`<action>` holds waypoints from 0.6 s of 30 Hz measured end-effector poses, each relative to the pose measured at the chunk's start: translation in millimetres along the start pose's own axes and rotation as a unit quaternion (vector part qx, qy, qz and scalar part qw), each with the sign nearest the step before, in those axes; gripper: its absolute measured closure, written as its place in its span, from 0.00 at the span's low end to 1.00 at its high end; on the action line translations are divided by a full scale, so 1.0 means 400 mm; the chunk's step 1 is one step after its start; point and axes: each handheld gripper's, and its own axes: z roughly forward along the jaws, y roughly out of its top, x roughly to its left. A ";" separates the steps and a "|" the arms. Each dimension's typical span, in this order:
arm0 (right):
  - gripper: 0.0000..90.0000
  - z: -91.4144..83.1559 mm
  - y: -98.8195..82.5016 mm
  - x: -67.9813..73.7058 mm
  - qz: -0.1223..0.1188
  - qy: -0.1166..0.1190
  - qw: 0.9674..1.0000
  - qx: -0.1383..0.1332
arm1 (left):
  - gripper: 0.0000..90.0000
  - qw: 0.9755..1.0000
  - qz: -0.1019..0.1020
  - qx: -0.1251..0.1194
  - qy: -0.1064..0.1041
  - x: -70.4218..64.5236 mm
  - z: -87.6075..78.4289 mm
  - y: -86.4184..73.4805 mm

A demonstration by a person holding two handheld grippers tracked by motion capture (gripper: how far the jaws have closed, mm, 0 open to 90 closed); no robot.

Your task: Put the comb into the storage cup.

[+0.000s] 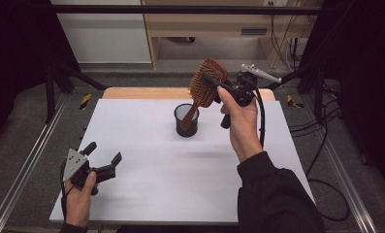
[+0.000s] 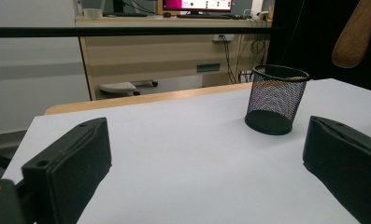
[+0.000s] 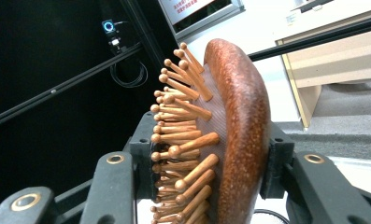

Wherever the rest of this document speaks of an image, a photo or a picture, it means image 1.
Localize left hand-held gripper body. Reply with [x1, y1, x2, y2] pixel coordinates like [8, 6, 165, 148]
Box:
[62, 148, 117, 197]

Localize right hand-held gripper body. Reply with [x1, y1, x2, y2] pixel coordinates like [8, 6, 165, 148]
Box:
[213, 63, 282, 130]

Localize brown wooden hairbrush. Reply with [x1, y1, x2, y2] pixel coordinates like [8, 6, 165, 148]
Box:
[179, 57, 229, 132]

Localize black mesh cup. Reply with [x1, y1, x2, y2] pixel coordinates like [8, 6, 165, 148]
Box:
[174, 103, 201, 138]

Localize person's left hand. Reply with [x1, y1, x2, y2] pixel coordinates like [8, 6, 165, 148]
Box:
[63, 170, 98, 227]

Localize person's right hand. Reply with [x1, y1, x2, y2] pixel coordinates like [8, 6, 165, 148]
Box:
[216, 85, 265, 163]

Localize white board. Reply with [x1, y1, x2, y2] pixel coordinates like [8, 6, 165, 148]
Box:
[48, 98, 315, 225]

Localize light wooden desk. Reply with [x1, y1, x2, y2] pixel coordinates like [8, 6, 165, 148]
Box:
[141, 0, 321, 71]

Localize light wooden table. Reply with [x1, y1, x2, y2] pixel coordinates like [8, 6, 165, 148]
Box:
[102, 86, 276, 101]

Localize white cabinet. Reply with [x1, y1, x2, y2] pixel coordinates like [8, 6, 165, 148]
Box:
[49, 0, 153, 65]

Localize black curtain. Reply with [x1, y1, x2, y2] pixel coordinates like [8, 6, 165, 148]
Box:
[0, 0, 81, 150]
[301, 0, 385, 190]

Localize right hand-held gripper cable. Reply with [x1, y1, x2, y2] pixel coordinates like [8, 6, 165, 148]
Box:
[251, 84, 268, 149]

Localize hand-held gripper cable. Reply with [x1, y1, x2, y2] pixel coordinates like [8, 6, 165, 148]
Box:
[60, 161, 76, 221]
[251, 84, 268, 149]

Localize left hand-held gripper cable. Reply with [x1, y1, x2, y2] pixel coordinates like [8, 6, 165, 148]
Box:
[60, 161, 76, 221]

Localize aluminium rail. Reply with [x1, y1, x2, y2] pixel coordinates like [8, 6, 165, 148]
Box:
[301, 96, 379, 233]
[0, 93, 70, 233]

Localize bundle of hanging cables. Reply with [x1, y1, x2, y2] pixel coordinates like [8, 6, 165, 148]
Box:
[269, 13, 303, 72]

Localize black frame strut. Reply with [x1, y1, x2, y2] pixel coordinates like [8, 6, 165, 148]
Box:
[45, 62, 108, 124]
[263, 61, 327, 125]

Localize black frame crossbar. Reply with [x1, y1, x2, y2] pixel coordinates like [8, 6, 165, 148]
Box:
[50, 4, 324, 16]

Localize black cables on floor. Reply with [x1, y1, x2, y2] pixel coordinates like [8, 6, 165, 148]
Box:
[288, 82, 343, 178]

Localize black looped floor cable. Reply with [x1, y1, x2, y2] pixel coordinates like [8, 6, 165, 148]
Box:
[305, 178, 350, 222]

